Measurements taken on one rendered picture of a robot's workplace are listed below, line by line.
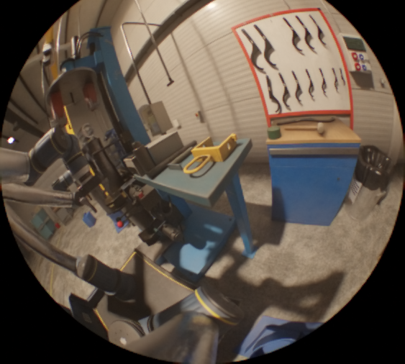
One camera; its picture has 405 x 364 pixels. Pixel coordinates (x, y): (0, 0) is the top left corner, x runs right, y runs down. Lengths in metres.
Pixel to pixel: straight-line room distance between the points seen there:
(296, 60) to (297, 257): 2.22
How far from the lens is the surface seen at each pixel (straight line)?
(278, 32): 2.10
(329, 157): 0.96
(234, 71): 2.12
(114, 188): 1.19
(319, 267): 1.41
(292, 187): 1.09
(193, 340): 0.28
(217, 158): 0.50
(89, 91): 1.46
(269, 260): 1.33
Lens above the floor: 1.29
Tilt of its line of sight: 24 degrees down
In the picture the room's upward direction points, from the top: 23 degrees counter-clockwise
